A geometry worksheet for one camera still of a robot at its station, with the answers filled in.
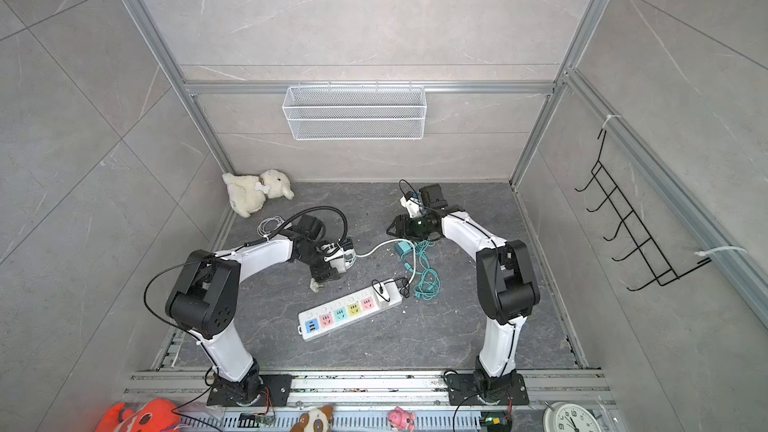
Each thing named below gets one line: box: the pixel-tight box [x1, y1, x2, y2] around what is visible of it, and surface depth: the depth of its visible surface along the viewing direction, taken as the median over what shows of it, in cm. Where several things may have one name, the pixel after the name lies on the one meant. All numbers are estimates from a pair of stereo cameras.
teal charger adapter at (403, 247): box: [395, 241, 413, 256], surface depth 100 cm
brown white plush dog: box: [290, 405, 334, 432], surface depth 69 cm
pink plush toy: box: [387, 406, 416, 432], surface depth 69 cm
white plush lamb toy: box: [222, 169, 295, 218], surface depth 109 cm
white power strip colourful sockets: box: [297, 278, 403, 341], surface depth 85 cm
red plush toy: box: [96, 398, 182, 432], surface depth 66 cm
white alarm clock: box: [543, 401, 602, 432], surface depth 68 cm
